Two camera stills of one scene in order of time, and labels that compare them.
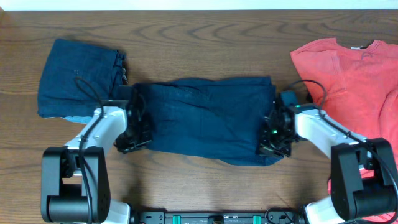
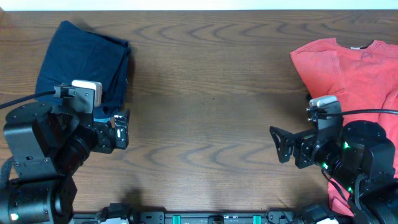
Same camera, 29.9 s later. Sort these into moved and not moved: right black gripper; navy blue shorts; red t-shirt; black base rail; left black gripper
Moved: navy blue shorts; left black gripper; right black gripper
Not moved: red t-shirt; black base rail
